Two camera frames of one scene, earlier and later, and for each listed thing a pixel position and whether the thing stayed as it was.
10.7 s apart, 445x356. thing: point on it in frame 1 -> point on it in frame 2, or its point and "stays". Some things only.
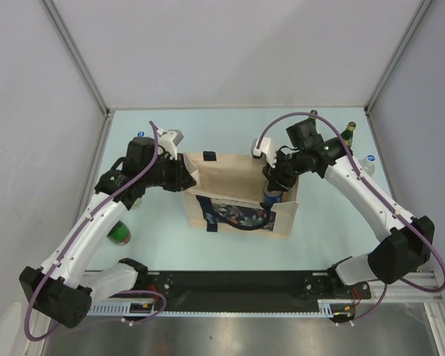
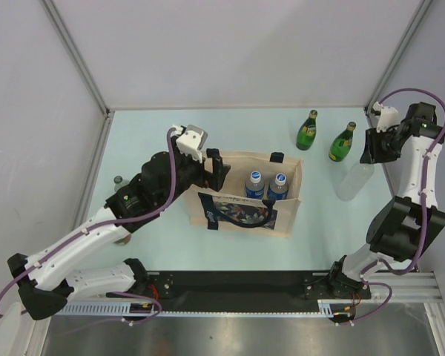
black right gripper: (277, 179) -> (372, 153)
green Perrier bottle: (347, 136) stays
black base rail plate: (248, 286) stays
